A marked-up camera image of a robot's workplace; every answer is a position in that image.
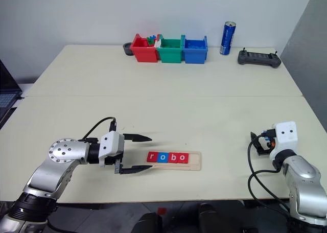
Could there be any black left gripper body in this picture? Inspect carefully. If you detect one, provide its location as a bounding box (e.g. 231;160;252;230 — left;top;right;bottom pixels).
104;152;125;175

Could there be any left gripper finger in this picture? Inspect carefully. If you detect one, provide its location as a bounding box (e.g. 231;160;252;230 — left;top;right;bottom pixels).
123;133;153;143
119;165;153;176

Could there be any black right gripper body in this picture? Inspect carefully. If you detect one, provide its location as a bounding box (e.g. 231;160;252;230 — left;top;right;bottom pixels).
250;128;277;156

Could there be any red letter tile o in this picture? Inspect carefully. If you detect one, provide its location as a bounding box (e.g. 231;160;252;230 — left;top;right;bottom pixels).
177;153;190;165

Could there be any wooden letter tray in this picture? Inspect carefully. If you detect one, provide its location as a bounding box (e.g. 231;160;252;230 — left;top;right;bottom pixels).
147;151;202;171

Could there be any dark rounded shape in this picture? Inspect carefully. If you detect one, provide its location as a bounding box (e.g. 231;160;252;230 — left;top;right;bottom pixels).
198;203;220;233
131;212;163;233

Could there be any red plastic bin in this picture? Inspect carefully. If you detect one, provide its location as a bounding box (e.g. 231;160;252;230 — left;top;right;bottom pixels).
130;33;162;63

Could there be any green plastic bin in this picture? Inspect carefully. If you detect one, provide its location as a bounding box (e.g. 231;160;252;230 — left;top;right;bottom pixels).
156;37;184;64

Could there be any black handheld controller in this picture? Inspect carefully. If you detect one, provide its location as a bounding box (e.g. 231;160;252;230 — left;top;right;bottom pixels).
237;48;282;68

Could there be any blue plastic bin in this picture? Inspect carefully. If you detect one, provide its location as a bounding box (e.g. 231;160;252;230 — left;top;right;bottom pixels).
181;35;208;64

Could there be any blue drink can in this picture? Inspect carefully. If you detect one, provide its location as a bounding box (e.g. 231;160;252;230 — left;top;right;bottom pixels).
220;20;237;56

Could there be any dark laptop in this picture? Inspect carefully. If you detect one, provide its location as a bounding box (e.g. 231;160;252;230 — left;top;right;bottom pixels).
0;59;24;121

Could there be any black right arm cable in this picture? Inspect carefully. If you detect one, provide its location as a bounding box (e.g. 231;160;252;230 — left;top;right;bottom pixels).
247;133;292;220

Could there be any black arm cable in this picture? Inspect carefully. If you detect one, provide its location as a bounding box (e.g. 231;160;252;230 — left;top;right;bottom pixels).
247;133;292;220
78;116;118;143

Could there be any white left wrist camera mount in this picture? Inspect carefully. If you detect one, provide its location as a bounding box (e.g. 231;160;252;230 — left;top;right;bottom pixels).
98;131;125;168

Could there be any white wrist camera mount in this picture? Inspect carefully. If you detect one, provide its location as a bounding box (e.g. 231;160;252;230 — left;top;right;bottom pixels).
269;121;299;161
98;131;125;168

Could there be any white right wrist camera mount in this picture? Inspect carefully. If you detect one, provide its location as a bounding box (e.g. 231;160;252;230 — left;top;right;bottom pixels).
269;121;299;161

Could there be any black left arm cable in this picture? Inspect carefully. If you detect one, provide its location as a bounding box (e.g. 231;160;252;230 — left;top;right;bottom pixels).
78;116;118;143

